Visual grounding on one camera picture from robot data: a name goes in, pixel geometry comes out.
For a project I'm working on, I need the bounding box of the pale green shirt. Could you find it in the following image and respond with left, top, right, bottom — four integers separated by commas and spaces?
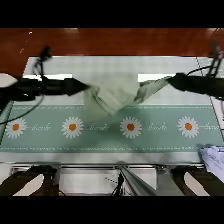
82, 72, 172, 118

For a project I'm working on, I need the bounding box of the white patterned garment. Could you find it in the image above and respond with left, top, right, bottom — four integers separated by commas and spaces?
198, 143, 224, 184

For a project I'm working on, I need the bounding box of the black cable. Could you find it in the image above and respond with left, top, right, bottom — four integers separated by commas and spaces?
105, 172, 126, 197
185, 64, 215, 76
0, 94, 46, 126

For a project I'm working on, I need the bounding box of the silver frame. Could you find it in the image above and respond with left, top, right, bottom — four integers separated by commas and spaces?
0, 161, 224, 197

